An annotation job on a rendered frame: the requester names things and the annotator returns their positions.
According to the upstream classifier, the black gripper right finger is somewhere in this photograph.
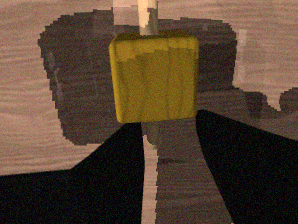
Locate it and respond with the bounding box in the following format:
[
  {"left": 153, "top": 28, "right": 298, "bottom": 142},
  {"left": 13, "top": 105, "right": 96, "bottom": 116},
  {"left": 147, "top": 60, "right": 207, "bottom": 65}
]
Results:
[{"left": 196, "top": 110, "right": 298, "bottom": 224}]

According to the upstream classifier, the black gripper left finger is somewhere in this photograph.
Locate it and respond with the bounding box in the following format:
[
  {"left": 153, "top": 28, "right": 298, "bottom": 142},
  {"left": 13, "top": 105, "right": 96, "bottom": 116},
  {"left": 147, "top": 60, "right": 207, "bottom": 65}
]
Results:
[{"left": 0, "top": 122, "right": 145, "bottom": 224}]

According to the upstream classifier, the wooden stick with blue string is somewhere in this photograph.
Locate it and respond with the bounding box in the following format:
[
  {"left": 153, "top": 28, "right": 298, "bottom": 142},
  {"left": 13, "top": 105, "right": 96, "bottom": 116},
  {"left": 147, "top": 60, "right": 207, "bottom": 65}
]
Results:
[{"left": 137, "top": 0, "right": 163, "bottom": 150}]

